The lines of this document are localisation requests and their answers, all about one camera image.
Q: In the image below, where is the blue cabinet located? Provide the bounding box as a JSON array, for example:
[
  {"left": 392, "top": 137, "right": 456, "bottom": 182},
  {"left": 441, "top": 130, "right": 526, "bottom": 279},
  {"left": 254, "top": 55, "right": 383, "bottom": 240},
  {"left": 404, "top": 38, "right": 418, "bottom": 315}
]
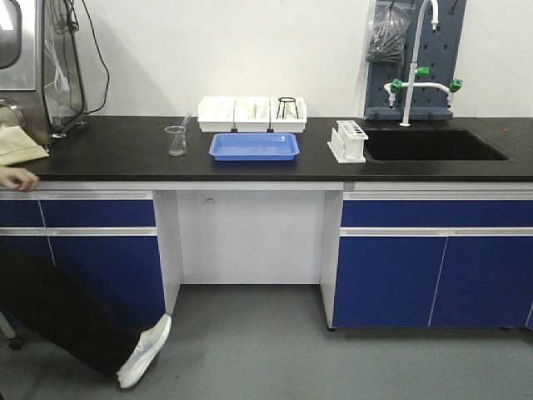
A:
[
  {"left": 321, "top": 192, "right": 532, "bottom": 329},
  {"left": 1, "top": 191, "right": 166, "bottom": 326}
]

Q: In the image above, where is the black power cable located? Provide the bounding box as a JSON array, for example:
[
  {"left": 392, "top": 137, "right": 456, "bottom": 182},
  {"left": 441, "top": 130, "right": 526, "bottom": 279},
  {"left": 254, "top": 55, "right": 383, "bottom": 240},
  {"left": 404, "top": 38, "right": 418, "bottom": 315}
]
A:
[{"left": 62, "top": 0, "right": 111, "bottom": 116}]

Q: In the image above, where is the blue-grey pegboard drying rack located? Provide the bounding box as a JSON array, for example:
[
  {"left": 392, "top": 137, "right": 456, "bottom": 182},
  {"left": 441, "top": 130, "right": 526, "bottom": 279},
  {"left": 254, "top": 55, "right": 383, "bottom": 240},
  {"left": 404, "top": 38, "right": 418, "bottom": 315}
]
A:
[{"left": 364, "top": 1, "right": 466, "bottom": 121}]

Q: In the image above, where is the blue plastic tray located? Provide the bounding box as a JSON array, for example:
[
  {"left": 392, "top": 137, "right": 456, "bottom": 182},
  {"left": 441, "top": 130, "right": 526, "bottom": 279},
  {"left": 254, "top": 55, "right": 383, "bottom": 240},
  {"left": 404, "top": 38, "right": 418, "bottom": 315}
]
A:
[{"left": 209, "top": 132, "right": 300, "bottom": 161}]

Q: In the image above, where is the white test tube rack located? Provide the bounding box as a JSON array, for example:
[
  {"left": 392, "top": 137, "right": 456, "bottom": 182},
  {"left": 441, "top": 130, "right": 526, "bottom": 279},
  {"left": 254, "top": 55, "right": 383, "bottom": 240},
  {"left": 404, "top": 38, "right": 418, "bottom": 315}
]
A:
[{"left": 327, "top": 120, "right": 368, "bottom": 163}]

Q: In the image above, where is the blue cabinet right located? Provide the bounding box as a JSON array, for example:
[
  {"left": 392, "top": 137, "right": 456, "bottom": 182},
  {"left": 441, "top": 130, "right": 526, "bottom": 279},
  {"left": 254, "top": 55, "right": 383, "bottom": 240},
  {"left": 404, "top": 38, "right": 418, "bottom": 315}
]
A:
[{"left": 321, "top": 192, "right": 532, "bottom": 329}]

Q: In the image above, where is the black trouser leg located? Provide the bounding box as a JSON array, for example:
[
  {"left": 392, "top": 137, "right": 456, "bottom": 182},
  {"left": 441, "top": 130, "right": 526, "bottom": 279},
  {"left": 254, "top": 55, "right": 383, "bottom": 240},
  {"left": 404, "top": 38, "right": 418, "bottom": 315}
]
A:
[{"left": 1, "top": 250, "right": 141, "bottom": 377}]

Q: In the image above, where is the white plastic bin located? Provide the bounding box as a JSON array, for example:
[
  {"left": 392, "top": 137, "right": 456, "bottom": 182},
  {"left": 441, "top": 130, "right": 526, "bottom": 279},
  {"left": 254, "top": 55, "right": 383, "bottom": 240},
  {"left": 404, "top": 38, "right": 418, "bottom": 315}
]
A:
[
  {"left": 197, "top": 96, "right": 236, "bottom": 133},
  {"left": 233, "top": 97, "right": 270, "bottom": 133},
  {"left": 269, "top": 96, "right": 307, "bottom": 133}
]

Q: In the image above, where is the black metal tripod stand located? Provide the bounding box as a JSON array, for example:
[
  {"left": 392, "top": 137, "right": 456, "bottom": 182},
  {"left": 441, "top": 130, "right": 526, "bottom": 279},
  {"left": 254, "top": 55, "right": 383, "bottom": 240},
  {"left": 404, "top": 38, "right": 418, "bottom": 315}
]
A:
[{"left": 276, "top": 97, "right": 299, "bottom": 119}]

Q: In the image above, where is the clear glass beaker on counter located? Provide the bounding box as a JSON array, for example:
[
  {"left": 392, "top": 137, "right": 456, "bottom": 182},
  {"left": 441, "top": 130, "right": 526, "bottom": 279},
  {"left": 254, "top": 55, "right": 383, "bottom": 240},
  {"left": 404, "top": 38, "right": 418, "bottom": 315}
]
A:
[{"left": 165, "top": 125, "right": 187, "bottom": 157}]

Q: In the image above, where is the stainless steel lab cabinet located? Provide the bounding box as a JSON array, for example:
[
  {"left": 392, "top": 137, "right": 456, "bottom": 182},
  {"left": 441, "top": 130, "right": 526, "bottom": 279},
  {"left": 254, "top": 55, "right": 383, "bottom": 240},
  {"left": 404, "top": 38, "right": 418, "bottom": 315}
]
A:
[{"left": 0, "top": 0, "right": 88, "bottom": 145}]

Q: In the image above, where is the left white plastic bin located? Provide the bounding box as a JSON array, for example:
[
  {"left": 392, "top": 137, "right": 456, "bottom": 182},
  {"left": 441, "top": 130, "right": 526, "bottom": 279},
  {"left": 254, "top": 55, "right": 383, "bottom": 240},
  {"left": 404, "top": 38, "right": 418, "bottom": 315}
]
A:
[{"left": 197, "top": 96, "right": 236, "bottom": 133}]

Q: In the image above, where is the white gooseneck lab faucet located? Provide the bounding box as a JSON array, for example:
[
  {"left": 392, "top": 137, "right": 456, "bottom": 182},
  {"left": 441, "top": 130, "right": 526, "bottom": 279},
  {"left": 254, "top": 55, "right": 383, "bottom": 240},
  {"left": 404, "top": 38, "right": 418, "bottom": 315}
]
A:
[{"left": 383, "top": 0, "right": 463, "bottom": 128}]

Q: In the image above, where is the person's hand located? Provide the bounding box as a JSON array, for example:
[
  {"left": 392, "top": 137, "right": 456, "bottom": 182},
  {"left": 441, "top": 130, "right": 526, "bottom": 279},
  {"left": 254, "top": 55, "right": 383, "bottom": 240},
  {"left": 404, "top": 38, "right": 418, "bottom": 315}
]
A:
[{"left": 0, "top": 166, "right": 40, "bottom": 192}]

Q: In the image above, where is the middle white plastic bin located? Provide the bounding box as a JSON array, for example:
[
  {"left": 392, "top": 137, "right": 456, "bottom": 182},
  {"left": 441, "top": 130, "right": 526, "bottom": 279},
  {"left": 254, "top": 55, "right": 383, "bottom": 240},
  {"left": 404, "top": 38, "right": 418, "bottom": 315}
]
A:
[{"left": 233, "top": 97, "right": 270, "bottom": 133}]

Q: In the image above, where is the white sneaker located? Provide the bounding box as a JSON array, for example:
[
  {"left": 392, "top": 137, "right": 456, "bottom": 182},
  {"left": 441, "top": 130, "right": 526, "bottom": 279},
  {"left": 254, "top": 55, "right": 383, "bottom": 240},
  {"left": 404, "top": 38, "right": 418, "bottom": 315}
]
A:
[{"left": 117, "top": 313, "right": 172, "bottom": 389}]

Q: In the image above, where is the right white plastic bin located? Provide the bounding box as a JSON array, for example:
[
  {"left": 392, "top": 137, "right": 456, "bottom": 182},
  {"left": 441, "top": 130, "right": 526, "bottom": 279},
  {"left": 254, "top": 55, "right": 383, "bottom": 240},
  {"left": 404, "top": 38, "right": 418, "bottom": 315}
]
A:
[{"left": 269, "top": 96, "right": 307, "bottom": 133}]

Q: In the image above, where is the black lab sink basin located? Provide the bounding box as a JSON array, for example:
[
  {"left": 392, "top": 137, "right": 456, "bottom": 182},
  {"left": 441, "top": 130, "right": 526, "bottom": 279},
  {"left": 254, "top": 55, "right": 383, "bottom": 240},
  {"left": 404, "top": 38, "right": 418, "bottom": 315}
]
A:
[{"left": 365, "top": 128, "right": 508, "bottom": 162}]

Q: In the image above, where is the clear plastic bag of pegs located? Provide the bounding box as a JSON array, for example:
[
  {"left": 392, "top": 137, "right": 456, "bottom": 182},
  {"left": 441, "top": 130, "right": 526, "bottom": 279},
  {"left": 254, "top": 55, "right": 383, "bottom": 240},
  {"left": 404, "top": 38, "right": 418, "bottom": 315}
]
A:
[{"left": 366, "top": 1, "right": 414, "bottom": 65}]

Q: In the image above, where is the blue cabinet left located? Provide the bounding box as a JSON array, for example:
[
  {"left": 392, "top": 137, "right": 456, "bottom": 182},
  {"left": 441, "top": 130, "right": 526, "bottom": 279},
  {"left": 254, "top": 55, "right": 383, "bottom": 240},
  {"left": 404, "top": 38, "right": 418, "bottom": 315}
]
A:
[{"left": 1, "top": 191, "right": 166, "bottom": 326}]

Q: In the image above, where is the clear glass test tube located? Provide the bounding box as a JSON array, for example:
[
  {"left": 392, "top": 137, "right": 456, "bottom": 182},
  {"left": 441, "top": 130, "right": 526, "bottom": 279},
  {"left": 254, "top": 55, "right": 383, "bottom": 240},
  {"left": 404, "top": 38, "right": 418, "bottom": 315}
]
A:
[{"left": 180, "top": 112, "right": 192, "bottom": 129}]

